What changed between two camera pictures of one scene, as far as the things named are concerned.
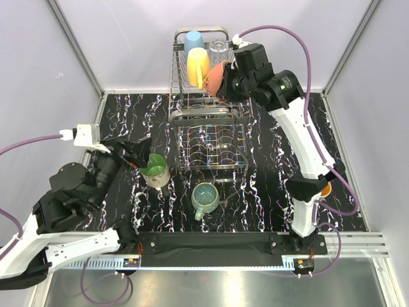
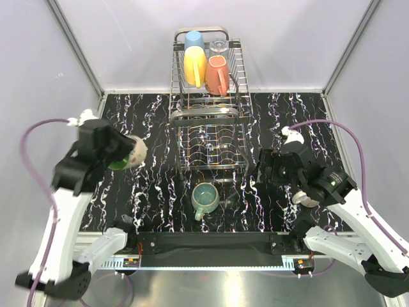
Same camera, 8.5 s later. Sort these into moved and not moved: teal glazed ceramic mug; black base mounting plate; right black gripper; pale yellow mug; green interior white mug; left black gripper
Moved: green interior white mug; right black gripper; left black gripper
Not moved: teal glazed ceramic mug; black base mounting plate; pale yellow mug
